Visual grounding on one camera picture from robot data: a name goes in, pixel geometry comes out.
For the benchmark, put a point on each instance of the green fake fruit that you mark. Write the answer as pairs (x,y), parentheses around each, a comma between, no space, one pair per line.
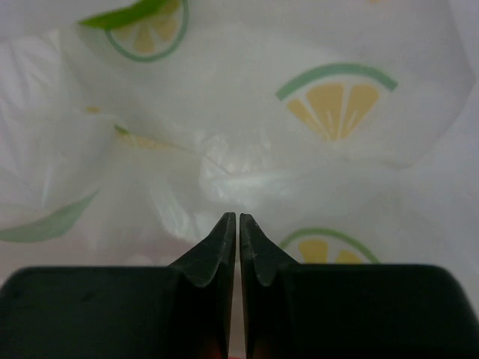
(124,16)

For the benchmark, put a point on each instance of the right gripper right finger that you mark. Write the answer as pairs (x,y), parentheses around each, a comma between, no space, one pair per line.
(294,310)

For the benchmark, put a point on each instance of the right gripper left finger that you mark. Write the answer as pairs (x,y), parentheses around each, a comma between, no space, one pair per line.
(182,310)

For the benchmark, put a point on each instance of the white plastic bag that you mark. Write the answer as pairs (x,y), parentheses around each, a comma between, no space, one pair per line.
(348,129)

